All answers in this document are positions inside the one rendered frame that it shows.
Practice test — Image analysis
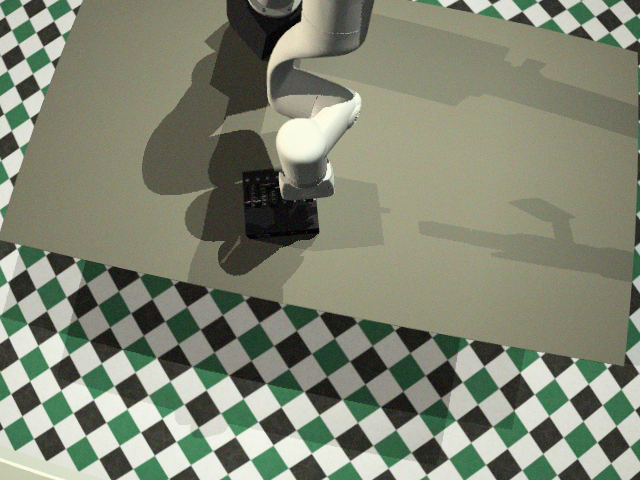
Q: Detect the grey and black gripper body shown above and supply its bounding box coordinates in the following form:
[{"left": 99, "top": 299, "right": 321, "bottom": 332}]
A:
[{"left": 279, "top": 159, "right": 335, "bottom": 200}]

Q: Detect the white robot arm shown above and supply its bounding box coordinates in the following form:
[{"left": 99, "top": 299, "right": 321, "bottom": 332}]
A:
[{"left": 248, "top": 0, "right": 375, "bottom": 189}]

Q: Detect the black lighting desk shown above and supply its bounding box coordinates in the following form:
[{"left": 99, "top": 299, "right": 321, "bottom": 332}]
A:
[{"left": 242, "top": 169, "right": 320, "bottom": 239}]

